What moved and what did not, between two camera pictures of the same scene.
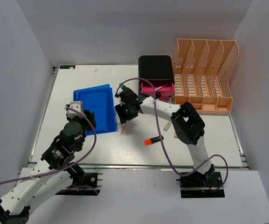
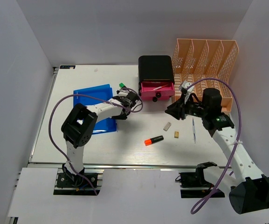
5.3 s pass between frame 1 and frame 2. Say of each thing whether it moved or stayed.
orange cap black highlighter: stayed
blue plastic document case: stayed
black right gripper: moved
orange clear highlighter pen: stayed
